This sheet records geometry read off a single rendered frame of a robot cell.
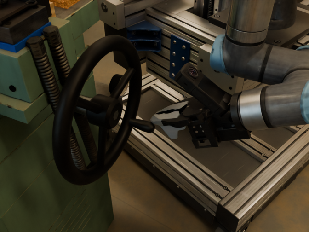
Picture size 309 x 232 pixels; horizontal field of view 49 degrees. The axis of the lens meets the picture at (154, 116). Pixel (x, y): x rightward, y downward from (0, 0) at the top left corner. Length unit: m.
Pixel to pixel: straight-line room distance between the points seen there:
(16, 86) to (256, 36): 0.42
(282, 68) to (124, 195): 1.02
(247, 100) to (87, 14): 0.45
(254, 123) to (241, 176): 0.75
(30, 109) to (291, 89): 0.43
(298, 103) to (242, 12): 0.18
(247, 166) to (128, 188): 0.53
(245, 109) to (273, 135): 0.94
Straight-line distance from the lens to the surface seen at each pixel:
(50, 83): 0.60
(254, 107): 0.60
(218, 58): 0.68
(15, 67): 0.57
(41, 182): 0.88
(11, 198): 0.82
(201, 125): 0.65
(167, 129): 0.71
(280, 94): 0.59
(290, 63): 0.67
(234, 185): 1.31
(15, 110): 0.61
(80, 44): 0.86
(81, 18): 0.84
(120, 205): 1.49
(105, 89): 1.03
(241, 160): 1.40
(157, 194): 1.51
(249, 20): 0.63
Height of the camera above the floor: 1.23
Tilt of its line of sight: 41 degrees down
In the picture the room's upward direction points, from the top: straight up
